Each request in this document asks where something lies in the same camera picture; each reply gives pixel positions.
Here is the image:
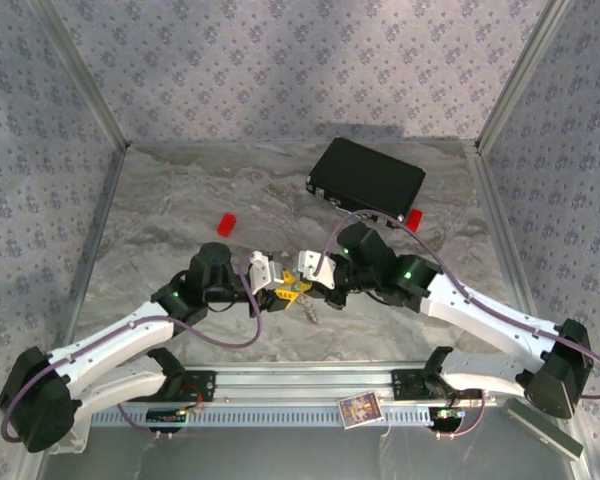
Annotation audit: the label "aluminium table side rail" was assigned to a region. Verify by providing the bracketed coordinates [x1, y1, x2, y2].
[59, 143, 130, 346]
[467, 141, 539, 321]

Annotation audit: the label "aluminium frame post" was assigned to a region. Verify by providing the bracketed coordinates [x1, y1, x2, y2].
[473, 0, 576, 154]
[27, 0, 132, 149]

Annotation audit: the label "grey slotted cable duct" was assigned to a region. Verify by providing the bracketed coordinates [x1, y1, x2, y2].
[90, 404, 481, 429]

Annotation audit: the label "grey metal bar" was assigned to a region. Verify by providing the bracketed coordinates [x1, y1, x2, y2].
[499, 398, 584, 461]

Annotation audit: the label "black case with metal latches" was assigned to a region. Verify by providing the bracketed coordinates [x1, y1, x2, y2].
[304, 137, 427, 225]

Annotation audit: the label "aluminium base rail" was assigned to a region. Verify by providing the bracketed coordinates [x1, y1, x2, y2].
[182, 366, 499, 407]

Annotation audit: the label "thin purple base cable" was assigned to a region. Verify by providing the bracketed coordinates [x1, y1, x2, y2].
[429, 389, 486, 441]
[115, 399, 204, 442]

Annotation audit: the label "small printed card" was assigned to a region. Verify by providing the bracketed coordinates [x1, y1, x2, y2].
[337, 392, 385, 430]

